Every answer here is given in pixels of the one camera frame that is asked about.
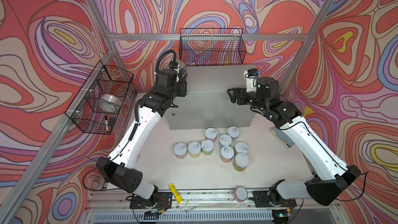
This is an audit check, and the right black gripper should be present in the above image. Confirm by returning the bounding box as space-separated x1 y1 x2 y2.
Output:
227 87 267 113

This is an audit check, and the pink label can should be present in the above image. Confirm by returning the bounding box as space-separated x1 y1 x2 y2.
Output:
173 143 188 159

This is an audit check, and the dark blue tin can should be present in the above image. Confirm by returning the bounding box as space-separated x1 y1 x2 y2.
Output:
176 60 187 77

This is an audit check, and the green yellow peach can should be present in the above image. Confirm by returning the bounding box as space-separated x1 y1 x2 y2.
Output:
233 152 250 172

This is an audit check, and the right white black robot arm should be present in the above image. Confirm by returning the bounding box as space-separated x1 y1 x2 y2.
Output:
227 77 363 206

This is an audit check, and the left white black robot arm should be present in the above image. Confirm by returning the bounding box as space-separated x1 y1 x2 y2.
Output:
96 67 187 200

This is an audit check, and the grey metal cabinet box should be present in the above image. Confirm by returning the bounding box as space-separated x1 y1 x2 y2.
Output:
164 65 256 130

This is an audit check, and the back right white lid can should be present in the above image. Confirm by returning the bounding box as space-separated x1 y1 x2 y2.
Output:
227 126 240 142

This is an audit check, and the white lid can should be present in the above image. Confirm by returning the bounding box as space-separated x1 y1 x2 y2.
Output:
218 134 232 148
227 126 240 142

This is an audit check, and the center white lid can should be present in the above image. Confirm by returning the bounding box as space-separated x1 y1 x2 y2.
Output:
218 134 232 148

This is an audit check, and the back left pink can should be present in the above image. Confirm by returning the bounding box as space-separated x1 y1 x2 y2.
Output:
205 128 218 143

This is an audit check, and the right yellow label can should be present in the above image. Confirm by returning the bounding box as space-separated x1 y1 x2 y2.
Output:
234 142 249 154

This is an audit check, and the yellow label can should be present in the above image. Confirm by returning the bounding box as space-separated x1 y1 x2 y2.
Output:
188 142 202 158
234 142 249 154

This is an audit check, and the grey stapler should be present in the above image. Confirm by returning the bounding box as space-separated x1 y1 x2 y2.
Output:
270 128 295 149

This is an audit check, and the green label can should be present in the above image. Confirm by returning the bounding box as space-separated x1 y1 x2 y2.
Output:
201 140 214 156

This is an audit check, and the silver tape roll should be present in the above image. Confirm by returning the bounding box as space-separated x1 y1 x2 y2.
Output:
98 94 122 114

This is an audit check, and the pink tape roll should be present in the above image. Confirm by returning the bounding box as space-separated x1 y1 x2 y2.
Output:
233 187 248 203

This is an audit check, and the yellow glue tube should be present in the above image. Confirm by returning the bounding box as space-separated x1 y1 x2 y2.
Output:
169 183 183 204

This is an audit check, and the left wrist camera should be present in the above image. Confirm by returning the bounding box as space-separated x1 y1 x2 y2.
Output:
169 61 179 69

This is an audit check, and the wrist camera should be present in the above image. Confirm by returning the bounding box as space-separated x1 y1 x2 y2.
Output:
245 68 259 79
169 61 179 69

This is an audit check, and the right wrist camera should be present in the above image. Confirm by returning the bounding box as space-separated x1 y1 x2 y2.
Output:
245 68 259 79

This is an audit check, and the back black wire basket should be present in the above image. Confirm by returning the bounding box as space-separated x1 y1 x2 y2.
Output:
179 28 247 66

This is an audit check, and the black wire basket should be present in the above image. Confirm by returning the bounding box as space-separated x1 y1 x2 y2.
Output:
65 61 134 135
179 28 247 66

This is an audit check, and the left black wire basket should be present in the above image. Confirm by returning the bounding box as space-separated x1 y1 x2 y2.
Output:
65 61 134 135

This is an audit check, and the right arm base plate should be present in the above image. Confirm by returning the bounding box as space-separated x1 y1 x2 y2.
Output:
249 190 297 208

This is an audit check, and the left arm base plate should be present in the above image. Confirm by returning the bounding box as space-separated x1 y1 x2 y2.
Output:
126 191 173 211

